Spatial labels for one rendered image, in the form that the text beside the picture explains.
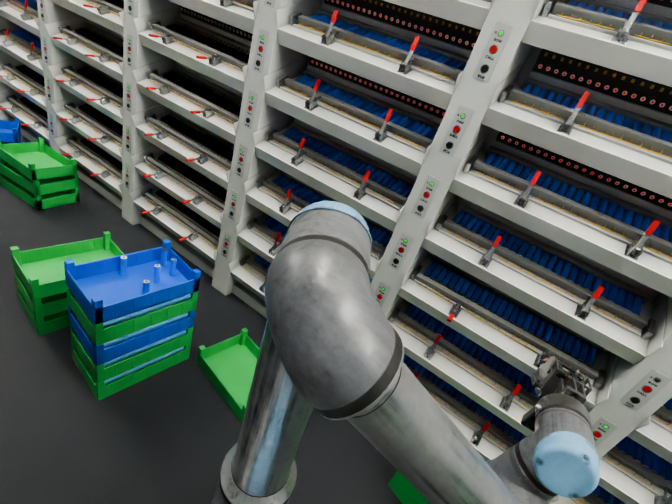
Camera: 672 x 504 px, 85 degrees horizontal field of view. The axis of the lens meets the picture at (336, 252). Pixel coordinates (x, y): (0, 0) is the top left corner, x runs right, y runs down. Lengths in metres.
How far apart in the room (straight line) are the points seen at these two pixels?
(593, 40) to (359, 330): 0.85
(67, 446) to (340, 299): 1.10
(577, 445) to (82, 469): 1.15
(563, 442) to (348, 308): 0.49
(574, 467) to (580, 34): 0.83
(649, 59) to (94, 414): 1.64
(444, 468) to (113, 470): 0.99
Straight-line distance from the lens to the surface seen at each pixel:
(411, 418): 0.41
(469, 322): 1.21
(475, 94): 1.05
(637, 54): 1.04
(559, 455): 0.74
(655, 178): 1.05
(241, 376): 1.46
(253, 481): 0.78
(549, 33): 1.05
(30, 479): 1.32
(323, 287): 0.34
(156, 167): 1.99
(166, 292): 1.20
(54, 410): 1.41
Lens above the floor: 1.13
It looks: 29 degrees down
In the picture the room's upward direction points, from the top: 20 degrees clockwise
